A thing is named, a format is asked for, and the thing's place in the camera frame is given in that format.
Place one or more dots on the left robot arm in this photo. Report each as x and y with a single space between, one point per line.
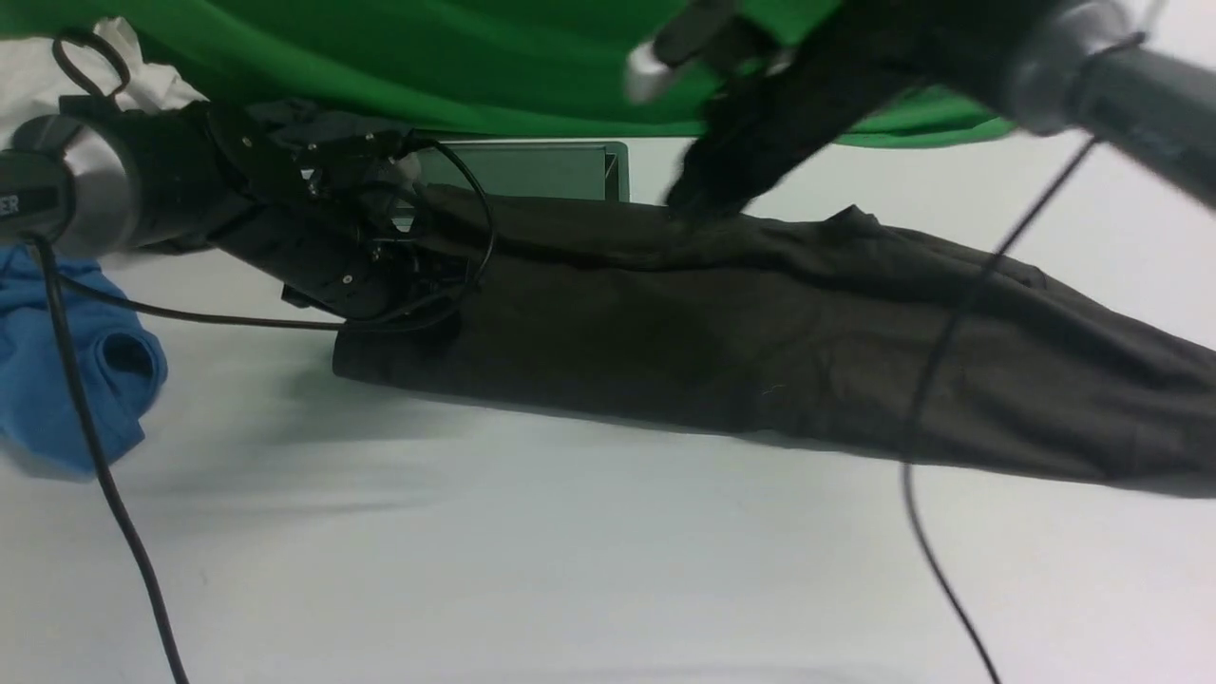
93 180

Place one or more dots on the white crumpled shirt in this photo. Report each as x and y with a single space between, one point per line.
32 82

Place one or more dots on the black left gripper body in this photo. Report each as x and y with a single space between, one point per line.
318 216

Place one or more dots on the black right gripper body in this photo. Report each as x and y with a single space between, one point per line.
774 106

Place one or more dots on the metal table cable hatch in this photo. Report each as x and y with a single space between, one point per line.
566 170

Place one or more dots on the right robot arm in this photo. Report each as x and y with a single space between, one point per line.
1047 66

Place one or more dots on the dark gray long-sleeve shirt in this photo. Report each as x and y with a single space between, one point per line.
813 331

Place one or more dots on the green backdrop cloth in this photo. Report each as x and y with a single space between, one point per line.
500 68

